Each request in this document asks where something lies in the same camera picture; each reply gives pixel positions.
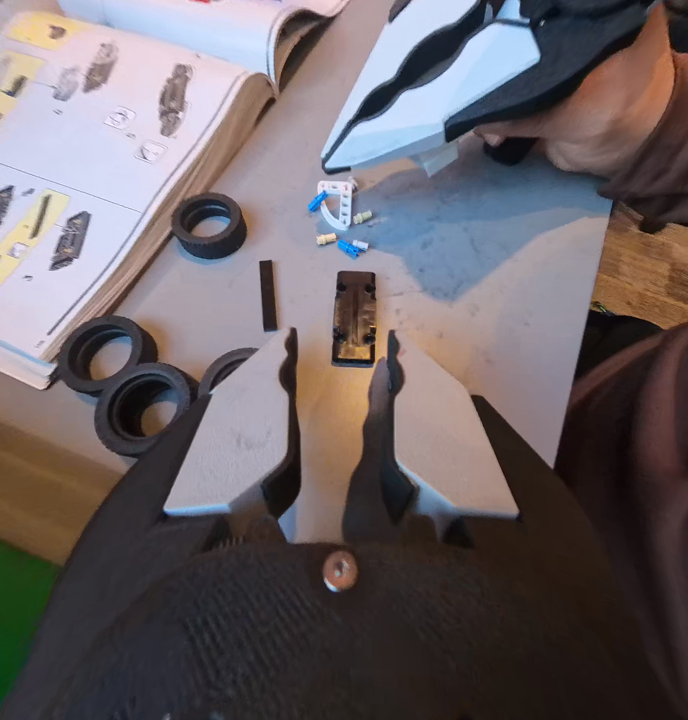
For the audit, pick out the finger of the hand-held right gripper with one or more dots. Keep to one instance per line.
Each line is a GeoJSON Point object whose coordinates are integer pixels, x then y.
{"type": "Point", "coordinates": [462, 95]}
{"type": "Point", "coordinates": [389, 50]}

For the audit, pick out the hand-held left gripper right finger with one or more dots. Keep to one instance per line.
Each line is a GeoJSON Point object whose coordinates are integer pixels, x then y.
{"type": "Point", "coordinates": [450, 450]}

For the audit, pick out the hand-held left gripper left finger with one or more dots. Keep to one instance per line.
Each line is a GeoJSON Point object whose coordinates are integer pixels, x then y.
{"type": "Point", "coordinates": [237, 444]}

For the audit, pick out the black panel piece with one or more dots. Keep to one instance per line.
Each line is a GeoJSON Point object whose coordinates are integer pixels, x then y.
{"type": "Point", "coordinates": [269, 295]}
{"type": "Point", "coordinates": [354, 320]}

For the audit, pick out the white holed frame piece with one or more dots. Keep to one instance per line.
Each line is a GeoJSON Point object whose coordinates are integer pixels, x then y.
{"type": "Point", "coordinates": [344, 208]}

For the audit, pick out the blue connector pin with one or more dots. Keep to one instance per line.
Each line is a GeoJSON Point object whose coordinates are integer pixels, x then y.
{"type": "Point", "coordinates": [348, 248]}
{"type": "Point", "coordinates": [318, 202]}

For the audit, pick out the green plastic bin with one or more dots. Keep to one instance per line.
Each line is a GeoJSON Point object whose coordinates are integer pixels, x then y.
{"type": "Point", "coordinates": [12, 619]}

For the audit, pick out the person's right forearm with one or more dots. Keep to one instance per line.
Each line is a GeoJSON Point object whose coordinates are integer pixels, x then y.
{"type": "Point", "coordinates": [675, 157]}

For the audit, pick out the person's right hand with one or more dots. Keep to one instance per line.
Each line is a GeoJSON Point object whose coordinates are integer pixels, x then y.
{"type": "Point", "coordinates": [619, 112]}

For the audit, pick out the black rubber tyre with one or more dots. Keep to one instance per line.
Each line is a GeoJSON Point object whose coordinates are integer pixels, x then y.
{"type": "Point", "coordinates": [214, 371]}
{"type": "Point", "coordinates": [231, 236]}
{"type": "Point", "coordinates": [74, 365]}
{"type": "Point", "coordinates": [110, 427]}

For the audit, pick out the person's black trousers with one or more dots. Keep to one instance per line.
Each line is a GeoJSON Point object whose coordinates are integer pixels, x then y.
{"type": "Point", "coordinates": [608, 343]}

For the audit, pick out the person's brown hoodie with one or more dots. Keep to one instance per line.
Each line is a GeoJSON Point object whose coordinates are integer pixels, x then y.
{"type": "Point", "coordinates": [642, 478]}

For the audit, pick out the open instruction booklet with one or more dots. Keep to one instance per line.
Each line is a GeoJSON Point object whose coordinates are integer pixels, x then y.
{"type": "Point", "coordinates": [96, 140]}

